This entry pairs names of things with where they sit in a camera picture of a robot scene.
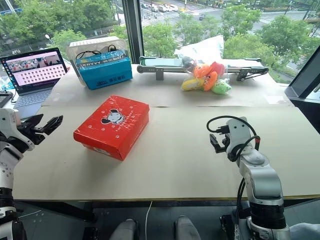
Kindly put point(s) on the yellow plush toy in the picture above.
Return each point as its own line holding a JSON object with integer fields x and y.
{"x": 191, "y": 85}

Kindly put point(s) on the orange carrot plush toy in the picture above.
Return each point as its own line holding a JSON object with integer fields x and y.
{"x": 210, "y": 82}

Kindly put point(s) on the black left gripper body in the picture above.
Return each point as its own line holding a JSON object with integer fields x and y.
{"x": 32, "y": 133}

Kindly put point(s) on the green plush toy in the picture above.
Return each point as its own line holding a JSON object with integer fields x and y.
{"x": 221, "y": 88}

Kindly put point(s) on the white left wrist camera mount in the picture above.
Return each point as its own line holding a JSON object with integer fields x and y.
{"x": 7, "y": 117}

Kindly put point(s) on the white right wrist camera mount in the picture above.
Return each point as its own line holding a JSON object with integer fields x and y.
{"x": 237, "y": 135}

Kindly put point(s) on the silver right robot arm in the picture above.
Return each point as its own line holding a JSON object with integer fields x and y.
{"x": 262, "y": 180}

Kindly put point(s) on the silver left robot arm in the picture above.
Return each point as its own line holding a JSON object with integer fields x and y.
{"x": 7, "y": 160}

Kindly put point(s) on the dark window frame pillar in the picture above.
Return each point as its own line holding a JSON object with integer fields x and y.
{"x": 132, "y": 30}

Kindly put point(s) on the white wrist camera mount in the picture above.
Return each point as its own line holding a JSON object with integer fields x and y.
{"x": 7, "y": 117}
{"x": 237, "y": 135}

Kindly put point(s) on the open grey laptop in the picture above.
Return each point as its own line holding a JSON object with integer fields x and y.
{"x": 32, "y": 75}

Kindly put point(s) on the dark rounded grey shape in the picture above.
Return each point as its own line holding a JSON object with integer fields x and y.
{"x": 186, "y": 228}
{"x": 125, "y": 230}

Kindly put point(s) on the small black device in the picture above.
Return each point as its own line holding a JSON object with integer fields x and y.
{"x": 5, "y": 98}

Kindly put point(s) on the blue cardboard box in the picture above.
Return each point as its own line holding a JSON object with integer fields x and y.
{"x": 107, "y": 72}

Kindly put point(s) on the red shoe box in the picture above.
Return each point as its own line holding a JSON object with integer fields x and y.
{"x": 112, "y": 130}

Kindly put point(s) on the clear plastic bag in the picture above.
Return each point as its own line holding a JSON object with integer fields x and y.
{"x": 207, "y": 48}

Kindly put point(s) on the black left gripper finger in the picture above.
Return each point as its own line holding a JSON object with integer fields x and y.
{"x": 52, "y": 123}
{"x": 33, "y": 121}

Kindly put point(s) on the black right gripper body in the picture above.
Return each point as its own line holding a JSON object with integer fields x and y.
{"x": 226, "y": 142}

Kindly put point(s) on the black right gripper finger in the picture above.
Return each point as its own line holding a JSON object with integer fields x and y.
{"x": 219, "y": 149}
{"x": 214, "y": 139}

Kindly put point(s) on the grey blue fabric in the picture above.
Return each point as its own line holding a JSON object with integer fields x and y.
{"x": 305, "y": 232}

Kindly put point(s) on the small conveyor belt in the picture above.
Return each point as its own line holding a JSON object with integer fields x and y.
{"x": 165, "y": 67}

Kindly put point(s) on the white plastic storage bin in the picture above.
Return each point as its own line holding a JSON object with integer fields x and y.
{"x": 100, "y": 43}

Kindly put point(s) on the red plush toy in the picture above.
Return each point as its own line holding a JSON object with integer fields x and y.
{"x": 218, "y": 67}

